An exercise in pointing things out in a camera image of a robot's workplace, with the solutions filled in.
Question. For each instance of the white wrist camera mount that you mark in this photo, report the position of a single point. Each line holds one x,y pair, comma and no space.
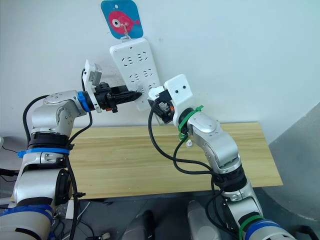
180,87
89,72

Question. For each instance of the white mosquito repellent heater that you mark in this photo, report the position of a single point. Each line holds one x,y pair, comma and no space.
153,93

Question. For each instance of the metal wall hook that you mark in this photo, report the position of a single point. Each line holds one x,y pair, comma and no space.
125,31

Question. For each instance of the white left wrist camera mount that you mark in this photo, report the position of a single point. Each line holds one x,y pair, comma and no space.
89,72

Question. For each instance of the small white bottle cap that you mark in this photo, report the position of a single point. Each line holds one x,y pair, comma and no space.
189,143

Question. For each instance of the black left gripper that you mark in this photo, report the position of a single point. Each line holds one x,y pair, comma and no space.
102,96

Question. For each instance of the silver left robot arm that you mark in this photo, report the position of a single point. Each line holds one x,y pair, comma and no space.
37,175

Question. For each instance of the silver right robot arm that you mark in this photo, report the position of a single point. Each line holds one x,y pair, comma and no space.
215,147

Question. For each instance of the blue hook card red fish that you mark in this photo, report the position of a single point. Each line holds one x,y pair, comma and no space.
132,15

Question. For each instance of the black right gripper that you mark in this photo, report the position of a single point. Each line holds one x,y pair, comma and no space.
165,110

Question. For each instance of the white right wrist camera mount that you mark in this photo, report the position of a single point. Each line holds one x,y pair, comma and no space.
180,87

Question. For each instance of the white power strip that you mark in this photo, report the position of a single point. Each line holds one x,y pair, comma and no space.
135,65

